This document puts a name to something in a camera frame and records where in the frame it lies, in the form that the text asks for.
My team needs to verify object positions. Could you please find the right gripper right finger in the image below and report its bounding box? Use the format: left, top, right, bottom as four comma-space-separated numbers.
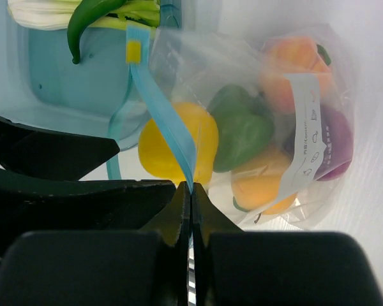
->
192, 184, 383, 305

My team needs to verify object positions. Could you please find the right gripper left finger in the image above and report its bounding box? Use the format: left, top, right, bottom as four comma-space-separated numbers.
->
0, 184, 191, 305

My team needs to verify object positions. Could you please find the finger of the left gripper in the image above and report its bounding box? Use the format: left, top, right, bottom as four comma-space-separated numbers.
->
0, 116, 119, 180
0, 169, 176, 260

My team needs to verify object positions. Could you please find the orange fruit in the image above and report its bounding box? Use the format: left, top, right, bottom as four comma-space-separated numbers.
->
231, 145, 290, 212

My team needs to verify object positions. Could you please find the yellow pear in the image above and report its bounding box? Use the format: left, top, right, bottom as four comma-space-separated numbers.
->
138, 102, 219, 185

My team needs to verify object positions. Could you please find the green bell pepper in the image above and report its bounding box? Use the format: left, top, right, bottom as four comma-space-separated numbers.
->
209, 84, 274, 173

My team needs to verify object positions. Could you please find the clear zip top bag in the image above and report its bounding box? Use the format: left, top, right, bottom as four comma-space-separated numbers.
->
108, 24, 354, 230

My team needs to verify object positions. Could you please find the purple onion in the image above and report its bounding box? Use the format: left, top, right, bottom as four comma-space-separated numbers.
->
313, 105, 354, 181

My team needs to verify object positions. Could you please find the pink peach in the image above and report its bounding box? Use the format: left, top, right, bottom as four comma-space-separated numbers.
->
260, 36, 334, 114

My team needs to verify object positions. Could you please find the teal plastic tray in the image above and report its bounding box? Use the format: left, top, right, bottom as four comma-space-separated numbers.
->
0, 1, 149, 150

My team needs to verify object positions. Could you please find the green onion stalk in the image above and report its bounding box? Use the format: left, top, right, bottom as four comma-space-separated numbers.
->
7, 1, 160, 31

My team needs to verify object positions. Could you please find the green chili pepper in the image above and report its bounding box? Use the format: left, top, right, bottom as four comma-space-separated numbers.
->
67, 0, 126, 64

